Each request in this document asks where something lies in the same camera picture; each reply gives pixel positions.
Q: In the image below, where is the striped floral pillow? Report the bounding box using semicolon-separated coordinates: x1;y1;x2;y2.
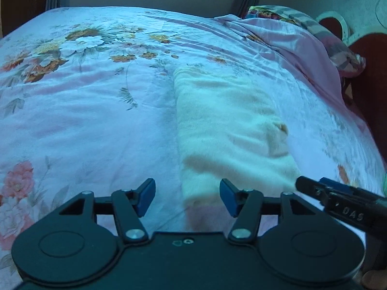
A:
245;5;367;77

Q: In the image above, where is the pink folded quilt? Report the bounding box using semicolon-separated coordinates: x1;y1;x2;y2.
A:
215;14;374;133

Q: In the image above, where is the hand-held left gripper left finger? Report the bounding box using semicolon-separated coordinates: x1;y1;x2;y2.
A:
59;178;156;244

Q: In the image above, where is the person's right hand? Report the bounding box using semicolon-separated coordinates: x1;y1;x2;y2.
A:
362;270;387;290

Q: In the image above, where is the cream knit garment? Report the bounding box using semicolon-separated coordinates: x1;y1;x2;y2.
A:
173;66;300;207

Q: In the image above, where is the dark red headboard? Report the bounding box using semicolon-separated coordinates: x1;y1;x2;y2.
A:
314;10;387;164

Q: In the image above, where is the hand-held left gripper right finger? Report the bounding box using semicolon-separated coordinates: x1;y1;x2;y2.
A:
220;179;315;244

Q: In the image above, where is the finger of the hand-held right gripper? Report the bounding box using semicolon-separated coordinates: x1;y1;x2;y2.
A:
320;178;353;194
295;176;325;201

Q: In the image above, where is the dark wooden wardrobe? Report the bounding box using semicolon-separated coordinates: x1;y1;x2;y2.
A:
0;0;50;38

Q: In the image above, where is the pink floral bed sheet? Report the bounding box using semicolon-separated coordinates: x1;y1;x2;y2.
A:
0;6;387;278

